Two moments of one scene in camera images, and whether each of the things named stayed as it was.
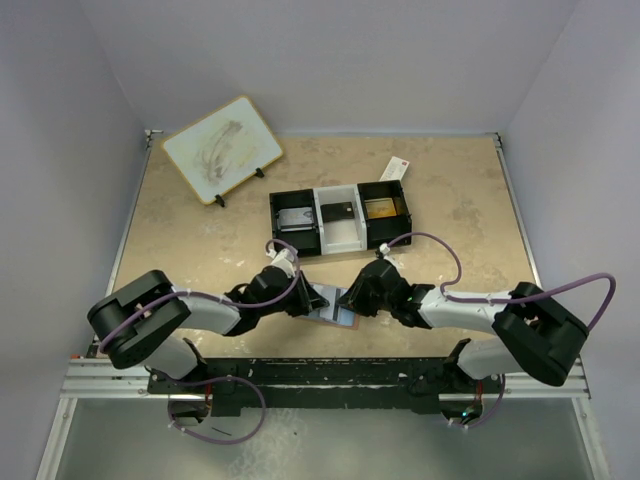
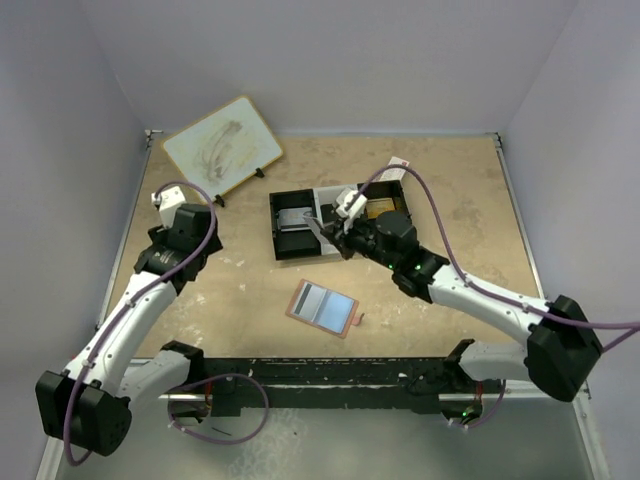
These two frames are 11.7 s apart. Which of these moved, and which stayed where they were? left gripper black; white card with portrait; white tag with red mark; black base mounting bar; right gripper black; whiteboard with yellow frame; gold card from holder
Moved: white card with portrait; right gripper black; left gripper black
Stayed: gold card from holder; black base mounting bar; white tag with red mark; whiteboard with yellow frame
